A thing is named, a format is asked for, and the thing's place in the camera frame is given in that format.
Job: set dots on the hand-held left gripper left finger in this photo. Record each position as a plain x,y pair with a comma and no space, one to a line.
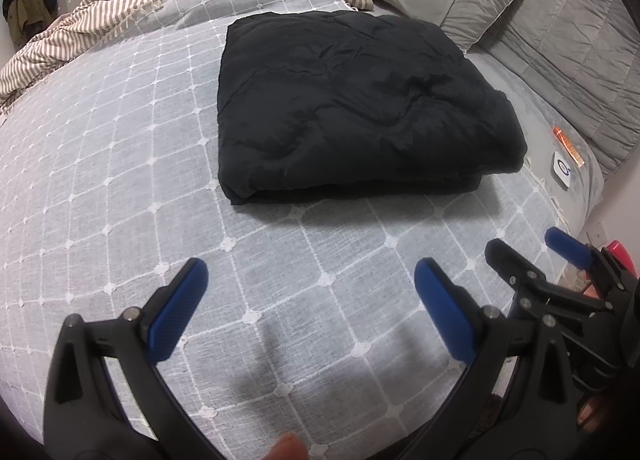
175,310

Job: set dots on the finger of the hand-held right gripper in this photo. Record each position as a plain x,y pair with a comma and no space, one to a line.
510,265
565,245

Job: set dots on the olive hanging garment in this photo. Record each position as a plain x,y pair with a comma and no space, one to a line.
25,20

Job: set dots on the person's left hand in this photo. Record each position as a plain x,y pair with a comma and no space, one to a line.
289,447

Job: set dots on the person's right hand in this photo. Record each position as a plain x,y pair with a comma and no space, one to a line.
592,410

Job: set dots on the white controller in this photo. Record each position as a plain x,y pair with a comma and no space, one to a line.
563,170

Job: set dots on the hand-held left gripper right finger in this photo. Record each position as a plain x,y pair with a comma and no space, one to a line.
445,310

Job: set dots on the black puffer jacket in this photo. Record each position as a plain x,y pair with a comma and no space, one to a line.
350,105

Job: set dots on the red plastic object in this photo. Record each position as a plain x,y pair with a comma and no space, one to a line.
620,252

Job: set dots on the white wall socket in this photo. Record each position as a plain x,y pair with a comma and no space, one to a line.
597,234

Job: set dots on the brown striped blanket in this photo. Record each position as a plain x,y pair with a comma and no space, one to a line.
100,0

